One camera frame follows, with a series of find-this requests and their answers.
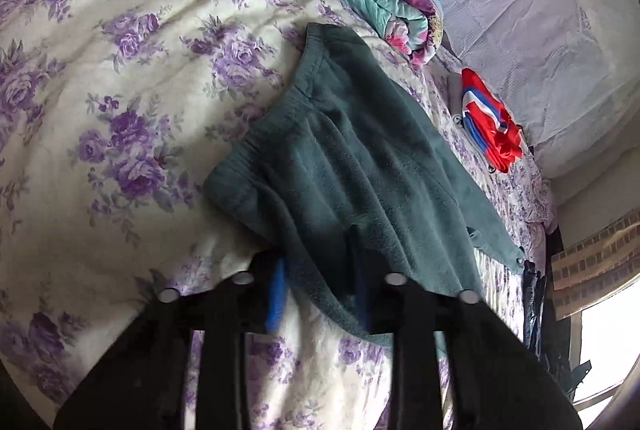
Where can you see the folded grey garment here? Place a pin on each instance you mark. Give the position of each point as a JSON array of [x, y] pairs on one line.
[[455, 95]]

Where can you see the brown checked curtain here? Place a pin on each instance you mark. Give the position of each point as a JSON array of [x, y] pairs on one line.
[[595, 260]]

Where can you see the folded red white blue garment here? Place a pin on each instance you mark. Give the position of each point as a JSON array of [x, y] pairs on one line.
[[492, 130]]

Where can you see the white lace cloth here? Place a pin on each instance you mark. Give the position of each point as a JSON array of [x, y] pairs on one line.
[[525, 10]]

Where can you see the window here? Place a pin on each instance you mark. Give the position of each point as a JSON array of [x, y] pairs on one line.
[[610, 340]]

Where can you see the dark hanging clothing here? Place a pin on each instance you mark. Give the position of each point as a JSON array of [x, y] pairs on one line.
[[537, 310]]

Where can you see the purple floral bed sheet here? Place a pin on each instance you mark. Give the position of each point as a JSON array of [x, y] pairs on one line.
[[125, 60]]

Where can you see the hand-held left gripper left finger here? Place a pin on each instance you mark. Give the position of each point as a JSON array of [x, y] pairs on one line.
[[276, 301]]

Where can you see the dark green fleece pants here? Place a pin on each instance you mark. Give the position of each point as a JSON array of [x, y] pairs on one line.
[[360, 150]]

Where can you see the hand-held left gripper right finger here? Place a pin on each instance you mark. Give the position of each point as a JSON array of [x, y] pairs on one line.
[[361, 282]]

